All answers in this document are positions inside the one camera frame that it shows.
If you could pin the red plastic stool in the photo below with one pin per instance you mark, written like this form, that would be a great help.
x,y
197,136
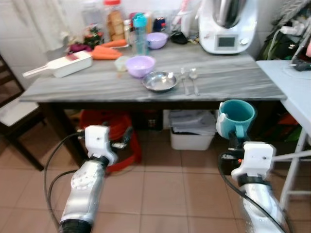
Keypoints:
x,y
119,126

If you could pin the purple vegetable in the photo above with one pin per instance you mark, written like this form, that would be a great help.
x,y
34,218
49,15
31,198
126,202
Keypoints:
x,y
78,48

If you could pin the clear plastic jar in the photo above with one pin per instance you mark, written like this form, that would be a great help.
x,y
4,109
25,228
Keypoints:
x,y
92,14

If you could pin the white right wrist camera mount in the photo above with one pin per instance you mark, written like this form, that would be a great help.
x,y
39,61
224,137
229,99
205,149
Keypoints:
x,y
255,160

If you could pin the thick orange carrot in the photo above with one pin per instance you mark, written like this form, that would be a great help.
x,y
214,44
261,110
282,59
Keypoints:
x,y
104,52

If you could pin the black device with green light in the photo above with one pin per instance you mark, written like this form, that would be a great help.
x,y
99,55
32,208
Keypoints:
x,y
301,65

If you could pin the white hanging towel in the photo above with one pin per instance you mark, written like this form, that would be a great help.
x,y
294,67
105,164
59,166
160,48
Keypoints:
x,y
43,22

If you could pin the dark blue mug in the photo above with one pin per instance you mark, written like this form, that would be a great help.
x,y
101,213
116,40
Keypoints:
x,y
160,24

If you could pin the steel spoon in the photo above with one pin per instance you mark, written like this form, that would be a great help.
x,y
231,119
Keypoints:
x,y
193,74

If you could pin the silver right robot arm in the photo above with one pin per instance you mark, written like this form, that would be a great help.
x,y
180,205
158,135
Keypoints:
x,y
260,204

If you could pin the small white-capped bottle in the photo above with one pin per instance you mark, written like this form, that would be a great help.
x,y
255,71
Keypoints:
x,y
127,31

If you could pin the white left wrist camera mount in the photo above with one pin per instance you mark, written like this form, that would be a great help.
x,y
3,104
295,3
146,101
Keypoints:
x,y
99,141

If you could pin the large purple plastic bowl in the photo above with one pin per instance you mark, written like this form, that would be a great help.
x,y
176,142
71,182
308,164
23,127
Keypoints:
x,y
141,65

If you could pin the red-lidded biscuit jar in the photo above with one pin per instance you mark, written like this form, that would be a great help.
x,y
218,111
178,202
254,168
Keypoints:
x,y
114,24

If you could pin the steel fork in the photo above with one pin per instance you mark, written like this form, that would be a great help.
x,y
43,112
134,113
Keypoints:
x,y
184,80

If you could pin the small pale green cup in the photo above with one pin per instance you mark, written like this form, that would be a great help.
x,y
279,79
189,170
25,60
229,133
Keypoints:
x,y
121,63

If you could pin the white and pink bottle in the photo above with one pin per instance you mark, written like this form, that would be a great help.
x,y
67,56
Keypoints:
x,y
183,19

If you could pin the white power adapter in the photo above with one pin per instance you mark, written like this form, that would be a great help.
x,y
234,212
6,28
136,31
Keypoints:
x,y
291,29

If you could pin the teal water bottle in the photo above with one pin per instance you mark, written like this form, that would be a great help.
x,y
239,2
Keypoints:
x,y
140,34

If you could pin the small flower bunch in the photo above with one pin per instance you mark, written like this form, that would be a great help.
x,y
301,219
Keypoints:
x,y
93,36

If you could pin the pink rounded object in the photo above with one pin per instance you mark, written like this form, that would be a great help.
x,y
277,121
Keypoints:
x,y
308,49

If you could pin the grey marble-top table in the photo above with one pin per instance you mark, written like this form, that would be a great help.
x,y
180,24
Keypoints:
x,y
228,77

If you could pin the stainless steel bowl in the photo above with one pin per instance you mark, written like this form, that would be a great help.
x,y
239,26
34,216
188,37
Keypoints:
x,y
160,81

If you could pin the white folding table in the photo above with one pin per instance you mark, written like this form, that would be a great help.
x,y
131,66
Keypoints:
x,y
286,85

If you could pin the slim orange carrot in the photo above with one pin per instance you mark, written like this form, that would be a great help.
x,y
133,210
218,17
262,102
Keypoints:
x,y
114,43

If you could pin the small lavender bowl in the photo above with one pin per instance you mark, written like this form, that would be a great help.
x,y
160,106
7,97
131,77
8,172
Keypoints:
x,y
157,40

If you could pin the white plastic storage bin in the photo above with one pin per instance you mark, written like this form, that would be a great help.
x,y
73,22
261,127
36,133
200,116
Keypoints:
x,y
192,138

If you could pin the dark wooden chair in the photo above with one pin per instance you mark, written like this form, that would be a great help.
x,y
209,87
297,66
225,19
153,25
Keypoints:
x,y
14,114

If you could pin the small black pouch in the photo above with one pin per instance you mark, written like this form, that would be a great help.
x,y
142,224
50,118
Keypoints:
x,y
179,37

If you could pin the white kitchen food processor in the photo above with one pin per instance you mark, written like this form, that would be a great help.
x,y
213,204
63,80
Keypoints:
x,y
227,34

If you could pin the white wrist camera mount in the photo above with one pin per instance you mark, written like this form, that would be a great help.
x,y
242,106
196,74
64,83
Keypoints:
x,y
99,141
255,160

